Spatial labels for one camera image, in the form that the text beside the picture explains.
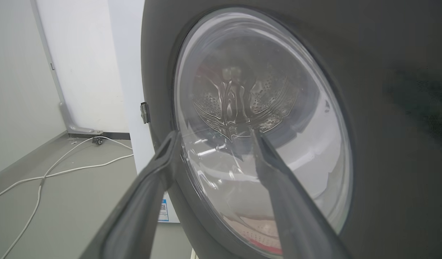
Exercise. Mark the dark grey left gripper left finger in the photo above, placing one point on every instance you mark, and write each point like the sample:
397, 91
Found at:
134, 216

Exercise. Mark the blue label sticker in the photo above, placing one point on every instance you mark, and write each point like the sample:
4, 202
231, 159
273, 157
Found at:
163, 210

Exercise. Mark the white washing machine body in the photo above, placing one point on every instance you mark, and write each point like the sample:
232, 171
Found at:
129, 72

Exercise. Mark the small black caster wheel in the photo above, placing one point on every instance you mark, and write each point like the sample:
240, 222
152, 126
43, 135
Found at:
97, 140

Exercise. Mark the grey metal partition foot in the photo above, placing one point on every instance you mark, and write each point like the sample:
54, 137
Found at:
71, 124

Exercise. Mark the dark grey washing machine door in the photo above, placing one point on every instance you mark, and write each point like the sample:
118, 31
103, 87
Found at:
386, 144

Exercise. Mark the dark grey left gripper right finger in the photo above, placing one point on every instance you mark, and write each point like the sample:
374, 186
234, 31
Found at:
296, 216

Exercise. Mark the grey metal door hinge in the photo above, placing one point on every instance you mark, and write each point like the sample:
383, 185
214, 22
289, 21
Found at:
145, 112

